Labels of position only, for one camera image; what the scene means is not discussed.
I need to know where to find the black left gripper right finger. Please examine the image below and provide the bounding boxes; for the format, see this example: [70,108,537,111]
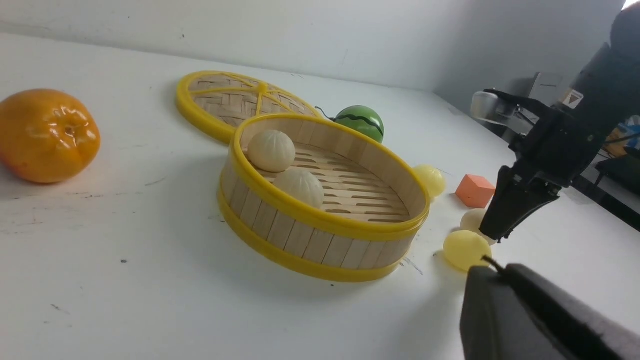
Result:
[503,263,639,360]

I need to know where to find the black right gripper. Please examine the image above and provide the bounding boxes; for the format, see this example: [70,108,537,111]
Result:
[479,89,608,242]

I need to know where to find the orange toy tangerine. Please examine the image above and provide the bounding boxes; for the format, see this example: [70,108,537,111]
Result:
[0,88,101,184]

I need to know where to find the bamboo steamer tray yellow rims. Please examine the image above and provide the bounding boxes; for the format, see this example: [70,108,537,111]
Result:
[217,113,431,283]

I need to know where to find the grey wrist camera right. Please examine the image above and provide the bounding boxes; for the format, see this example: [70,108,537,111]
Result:
[470,91,518,126]

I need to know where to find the white bun outside tray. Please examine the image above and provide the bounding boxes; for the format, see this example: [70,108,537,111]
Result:
[272,167,325,208]

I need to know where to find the yellow bun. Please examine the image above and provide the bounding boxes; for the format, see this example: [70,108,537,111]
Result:
[413,164,446,201]
[442,230,493,272]

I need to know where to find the beige bun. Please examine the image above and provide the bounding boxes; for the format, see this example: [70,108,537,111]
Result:
[459,208,496,246]

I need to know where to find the orange foam cube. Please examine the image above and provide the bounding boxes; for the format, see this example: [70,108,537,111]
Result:
[454,174,496,208]

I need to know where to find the white bun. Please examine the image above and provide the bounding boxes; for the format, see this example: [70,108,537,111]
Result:
[247,129,297,173]

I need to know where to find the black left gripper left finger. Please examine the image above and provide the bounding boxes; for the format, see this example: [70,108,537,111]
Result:
[459,266,566,360]

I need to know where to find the green toy watermelon ball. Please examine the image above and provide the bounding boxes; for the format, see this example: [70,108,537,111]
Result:
[331,105,386,144]

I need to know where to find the woven bamboo steamer lid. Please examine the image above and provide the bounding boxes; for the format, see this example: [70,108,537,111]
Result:
[174,71,322,144]

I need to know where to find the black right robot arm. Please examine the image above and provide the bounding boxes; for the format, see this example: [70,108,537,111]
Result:
[471,3,640,242]

